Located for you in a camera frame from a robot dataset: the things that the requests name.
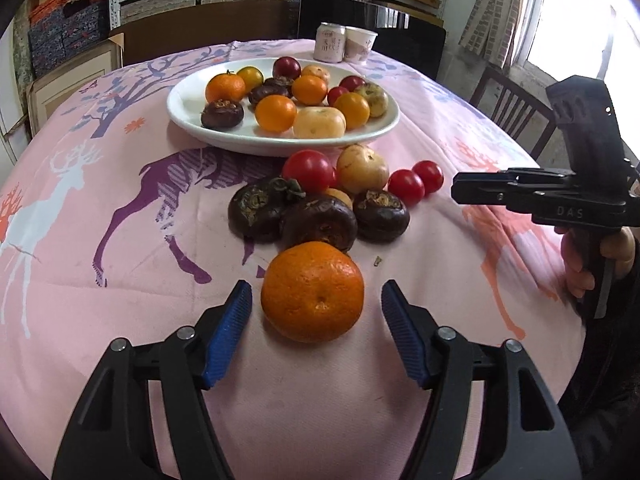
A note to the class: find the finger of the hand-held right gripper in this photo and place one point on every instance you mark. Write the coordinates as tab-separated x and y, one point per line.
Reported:
480	187

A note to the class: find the checked curtain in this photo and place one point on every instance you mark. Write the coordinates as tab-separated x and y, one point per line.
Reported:
495	10

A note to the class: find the dark wooden chair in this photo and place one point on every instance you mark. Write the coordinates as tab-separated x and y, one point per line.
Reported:
515	110

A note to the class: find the small yellow-orange fruit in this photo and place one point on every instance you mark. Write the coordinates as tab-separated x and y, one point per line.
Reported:
340	196

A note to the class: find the cardboard box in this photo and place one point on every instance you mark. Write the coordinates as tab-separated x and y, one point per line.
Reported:
60	90

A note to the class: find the orange-yellow tomato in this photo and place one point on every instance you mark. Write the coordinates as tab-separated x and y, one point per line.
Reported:
352	110

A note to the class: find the large red tomato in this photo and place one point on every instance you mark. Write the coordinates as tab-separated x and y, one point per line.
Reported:
308	170

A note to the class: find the yellow tomato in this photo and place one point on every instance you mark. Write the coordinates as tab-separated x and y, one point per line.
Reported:
250	76

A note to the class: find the small red tomato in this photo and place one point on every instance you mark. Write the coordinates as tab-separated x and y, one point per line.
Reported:
405	187
352	82
430	175
336	95

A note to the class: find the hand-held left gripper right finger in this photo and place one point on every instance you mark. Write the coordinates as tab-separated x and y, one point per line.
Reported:
402	335

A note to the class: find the pink drink can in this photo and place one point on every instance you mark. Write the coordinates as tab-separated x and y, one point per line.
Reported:
329	42

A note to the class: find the stack of blue patterned boxes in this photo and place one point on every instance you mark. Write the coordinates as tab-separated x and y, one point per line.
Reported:
70	40

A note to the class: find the white plate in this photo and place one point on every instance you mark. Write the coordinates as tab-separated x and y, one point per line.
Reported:
190	105

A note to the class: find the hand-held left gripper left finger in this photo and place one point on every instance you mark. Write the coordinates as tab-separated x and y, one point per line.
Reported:
227	332

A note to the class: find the window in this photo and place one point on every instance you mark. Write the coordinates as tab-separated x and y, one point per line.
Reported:
570	15

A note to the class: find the person's right forearm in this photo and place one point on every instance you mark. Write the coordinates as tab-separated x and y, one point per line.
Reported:
610	410

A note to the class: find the pale yellow passion fruit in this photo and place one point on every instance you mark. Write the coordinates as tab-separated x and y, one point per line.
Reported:
316	71
375	100
319	122
362	167

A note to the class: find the black chair back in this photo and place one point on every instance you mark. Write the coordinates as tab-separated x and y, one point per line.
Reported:
410	45

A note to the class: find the large orange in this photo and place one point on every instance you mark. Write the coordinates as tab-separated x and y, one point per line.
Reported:
312	290

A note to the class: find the brown wooden board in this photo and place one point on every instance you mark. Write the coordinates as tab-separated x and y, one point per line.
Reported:
200	30

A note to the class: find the person's right hand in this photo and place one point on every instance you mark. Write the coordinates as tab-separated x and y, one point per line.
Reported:
575	265

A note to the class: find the white paper cup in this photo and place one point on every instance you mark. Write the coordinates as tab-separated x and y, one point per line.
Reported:
361	45

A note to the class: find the dark red plum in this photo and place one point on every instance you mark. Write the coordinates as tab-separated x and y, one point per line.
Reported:
286	66

